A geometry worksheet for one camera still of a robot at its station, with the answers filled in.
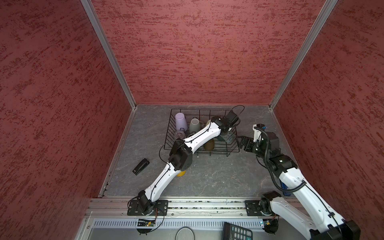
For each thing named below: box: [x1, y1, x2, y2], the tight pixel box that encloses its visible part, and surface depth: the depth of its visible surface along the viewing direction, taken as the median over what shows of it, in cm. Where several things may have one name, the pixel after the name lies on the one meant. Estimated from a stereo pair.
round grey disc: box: [175, 226, 195, 240], surface depth 68 cm
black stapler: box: [132, 158, 150, 176], surface depth 87 cm
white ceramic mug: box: [189, 118, 201, 133], surface depth 97 cm
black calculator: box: [222, 222, 253, 240], surface depth 67 cm
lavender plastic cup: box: [175, 112, 188, 132], surface depth 97 cm
